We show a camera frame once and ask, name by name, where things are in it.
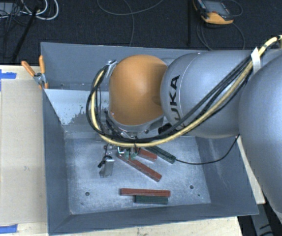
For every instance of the dark green flat block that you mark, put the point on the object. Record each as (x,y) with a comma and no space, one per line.
(151,200)
(164,155)

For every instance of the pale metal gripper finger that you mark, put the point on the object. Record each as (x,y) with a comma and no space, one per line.
(108,167)

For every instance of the long red-brown flat block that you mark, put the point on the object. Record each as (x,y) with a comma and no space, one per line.
(145,192)
(145,169)

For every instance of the short red-brown flat block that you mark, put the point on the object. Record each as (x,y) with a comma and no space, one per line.
(147,155)

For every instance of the grey metal bin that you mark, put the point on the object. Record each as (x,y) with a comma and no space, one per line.
(86,181)

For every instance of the pale cardboard board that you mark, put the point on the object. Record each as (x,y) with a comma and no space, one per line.
(20,156)

